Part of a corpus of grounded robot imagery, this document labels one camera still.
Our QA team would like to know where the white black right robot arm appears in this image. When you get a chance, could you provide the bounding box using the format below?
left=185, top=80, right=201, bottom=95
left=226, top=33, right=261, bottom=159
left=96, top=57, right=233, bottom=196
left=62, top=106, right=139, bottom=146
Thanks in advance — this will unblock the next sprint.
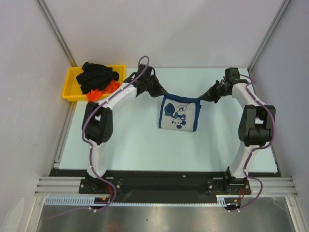
left=199, top=79, right=276, bottom=194

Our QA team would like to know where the light blue cable duct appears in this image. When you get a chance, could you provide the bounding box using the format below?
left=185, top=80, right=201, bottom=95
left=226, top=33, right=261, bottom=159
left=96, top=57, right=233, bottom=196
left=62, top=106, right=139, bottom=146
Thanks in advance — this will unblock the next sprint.
left=45, top=196, right=227, bottom=207

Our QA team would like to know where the aluminium frame rail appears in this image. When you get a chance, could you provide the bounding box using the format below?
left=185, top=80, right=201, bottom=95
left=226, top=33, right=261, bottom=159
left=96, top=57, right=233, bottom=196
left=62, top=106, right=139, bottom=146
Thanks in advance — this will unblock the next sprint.
left=35, top=177, right=82, bottom=196

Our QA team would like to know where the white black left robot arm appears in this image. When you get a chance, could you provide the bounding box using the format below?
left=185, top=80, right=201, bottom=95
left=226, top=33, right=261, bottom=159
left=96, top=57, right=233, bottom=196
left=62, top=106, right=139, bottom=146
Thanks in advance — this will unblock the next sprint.
left=82, top=72, right=168, bottom=193

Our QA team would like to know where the blue t shirt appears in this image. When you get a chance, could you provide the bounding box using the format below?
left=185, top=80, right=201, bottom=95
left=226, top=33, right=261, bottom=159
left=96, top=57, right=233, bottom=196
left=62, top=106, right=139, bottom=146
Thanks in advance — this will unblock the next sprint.
left=158, top=94, right=201, bottom=132

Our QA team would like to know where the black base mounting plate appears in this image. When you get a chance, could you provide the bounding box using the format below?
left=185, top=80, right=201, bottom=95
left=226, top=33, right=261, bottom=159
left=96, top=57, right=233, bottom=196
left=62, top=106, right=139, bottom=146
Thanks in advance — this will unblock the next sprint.
left=49, top=168, right=252, bottom=203

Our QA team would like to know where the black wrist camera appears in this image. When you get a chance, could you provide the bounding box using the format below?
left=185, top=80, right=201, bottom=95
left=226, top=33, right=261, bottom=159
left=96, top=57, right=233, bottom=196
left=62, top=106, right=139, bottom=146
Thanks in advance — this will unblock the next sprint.
left=224, top=68, right=240, bottom=84
left=136, top=64, right=154, bottom=80

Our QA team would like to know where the orange t shirt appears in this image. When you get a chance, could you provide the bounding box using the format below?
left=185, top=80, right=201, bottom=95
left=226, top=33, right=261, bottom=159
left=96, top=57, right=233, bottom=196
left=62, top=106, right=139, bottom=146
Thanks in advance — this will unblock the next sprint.
left=86, top=80, right=120, bottom=102

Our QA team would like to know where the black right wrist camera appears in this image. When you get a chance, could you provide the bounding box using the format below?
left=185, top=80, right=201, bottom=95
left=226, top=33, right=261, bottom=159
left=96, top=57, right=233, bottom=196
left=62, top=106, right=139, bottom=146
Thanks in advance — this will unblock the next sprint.
left=224, top=68, right=240, bottom=84

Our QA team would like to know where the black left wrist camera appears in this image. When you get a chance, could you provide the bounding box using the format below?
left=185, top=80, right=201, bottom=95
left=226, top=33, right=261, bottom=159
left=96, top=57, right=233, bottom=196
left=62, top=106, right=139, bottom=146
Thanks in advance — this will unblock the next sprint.
left=136, top=64, right=154, bottom=80

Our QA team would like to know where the black t shirt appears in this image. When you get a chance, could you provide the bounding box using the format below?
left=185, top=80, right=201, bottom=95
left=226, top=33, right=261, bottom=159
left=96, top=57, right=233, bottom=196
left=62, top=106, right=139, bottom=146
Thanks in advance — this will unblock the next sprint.
left=76, top=62, right=120, bottom=94

